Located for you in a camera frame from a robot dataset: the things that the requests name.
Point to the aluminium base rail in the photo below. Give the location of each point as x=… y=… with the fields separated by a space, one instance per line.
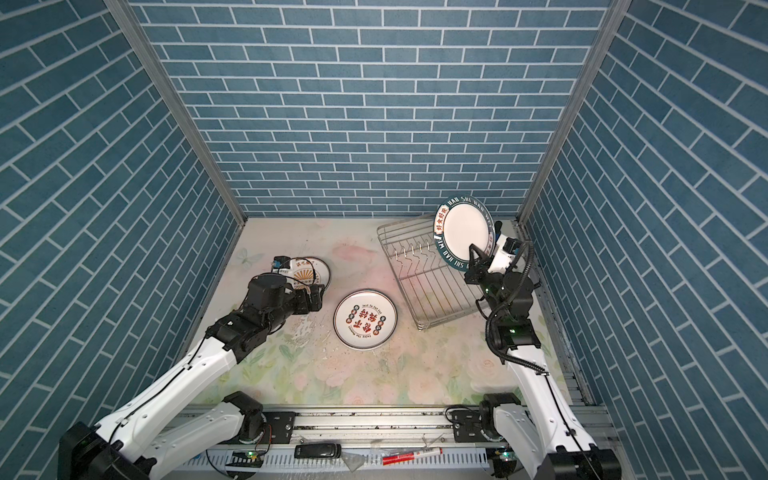
x=461 y=431

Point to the rearmost plate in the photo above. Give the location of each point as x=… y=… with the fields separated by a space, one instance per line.
x=305 y=271

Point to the clear plastic bag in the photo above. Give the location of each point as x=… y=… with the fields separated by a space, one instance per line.
x=353 y=461

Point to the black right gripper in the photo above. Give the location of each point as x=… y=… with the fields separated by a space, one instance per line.
x=477 y=271

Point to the chrome wire dish rack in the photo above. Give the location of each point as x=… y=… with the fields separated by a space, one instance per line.
x=434 y=292

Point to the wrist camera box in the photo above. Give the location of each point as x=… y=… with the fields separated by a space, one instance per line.
x=267 y=292
x=505 y=252

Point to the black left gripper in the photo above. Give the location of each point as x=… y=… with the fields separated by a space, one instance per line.
x=310 y=297

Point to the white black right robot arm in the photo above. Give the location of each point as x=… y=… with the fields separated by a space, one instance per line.
x=546 y=436

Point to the green circuit board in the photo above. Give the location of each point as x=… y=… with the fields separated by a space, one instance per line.
x=245 y=459
x=502 y=455

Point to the black rectangular device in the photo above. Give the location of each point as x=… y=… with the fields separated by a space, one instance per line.
x=318 y=451

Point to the aluminium corner frame post left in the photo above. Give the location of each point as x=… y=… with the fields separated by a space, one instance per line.
x=129 y=25

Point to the right green circuit board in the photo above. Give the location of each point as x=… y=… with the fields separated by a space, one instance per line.
x=502 y=455

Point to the aluminium corner frame post right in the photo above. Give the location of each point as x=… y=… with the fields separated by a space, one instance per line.
x=596 y=55

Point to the red marker pen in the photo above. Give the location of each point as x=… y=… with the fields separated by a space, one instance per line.
x=411 y=456

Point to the aluminium corner frame post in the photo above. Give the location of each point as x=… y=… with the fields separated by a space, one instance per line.
x=129 y=25
x=596 y=55

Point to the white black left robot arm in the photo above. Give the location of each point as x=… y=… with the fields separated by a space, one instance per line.
x=134 y=441

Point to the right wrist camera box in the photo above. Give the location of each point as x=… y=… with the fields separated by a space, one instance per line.
x=505 y=252

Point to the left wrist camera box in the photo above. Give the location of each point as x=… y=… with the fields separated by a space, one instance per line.
x=267 y=292

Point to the left green circuit board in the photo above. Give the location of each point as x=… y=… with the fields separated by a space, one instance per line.
x=245 y=459

